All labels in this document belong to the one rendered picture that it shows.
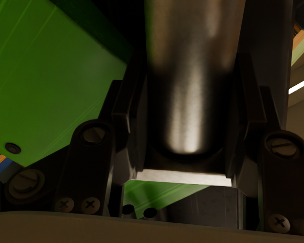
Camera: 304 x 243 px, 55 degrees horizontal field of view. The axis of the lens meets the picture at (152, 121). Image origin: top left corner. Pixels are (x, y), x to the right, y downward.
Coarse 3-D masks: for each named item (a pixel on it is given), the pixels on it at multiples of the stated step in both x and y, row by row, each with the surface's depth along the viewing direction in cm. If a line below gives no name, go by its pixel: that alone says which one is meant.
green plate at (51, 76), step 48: (0, 0) 12; (48, 0) 12; (0, 48) 13; (48, 48) 13; (96, 48) 13; (0, 96) 15; (48, 96) 15; (96, 96) 14; (0, 144) 18; (48, 144) 18; (144, 192) 20; (192, 192) 19
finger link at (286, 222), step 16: (272, 144) 8; (288, 144) 8; (272, 160) 7; (288, 160) 7; (272, 176) 7; (288, 176) 7; (272, 192) 7; (288, 192) 7; (256, 208) 9; (272, 208) 6; (288, 208) 6; (256, 224) 8; (272, 224) 6; (288, 224) 6
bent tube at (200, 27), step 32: (160, 0) 8; (192, 0) 7; (224, 0) 7; (160, 32) 8; (192, 32) 8; (224, 32) 8; (160, 64) 9; (192, 64) 9; (224, 64) 9; (160, 96) 10; (192, 96) 9; (224, 96) 10; (160, 128) 11; (192, 128) 10; (160, 160) 12; (192, 160) 11
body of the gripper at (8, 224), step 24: (0, 216) 6; (24, 216) 6; (48, 216) 6; (72, 216) 6; (96, 216) 6; (0, 240) 5; (24, 240) 5; (48, 240) 5; (72, 240) 5; (96, 240) 5; (120, 240) 5; (144, 240) 5; (168, 240) 5; (192, 240) 5; (216, 240) 5; (240, 240) 5; (264, 240) 5; (288, 240) 5
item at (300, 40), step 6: (294, 24) 322; (294, 30) 269; (300, 30) 271; (294, 36) 270; (300, 36) 270; (294, 42) 268; (300, 42) 283; (294, 48) 274; (300, 48) 283; (294, 54) 281; (300, 54) 283; (294, 60) 281
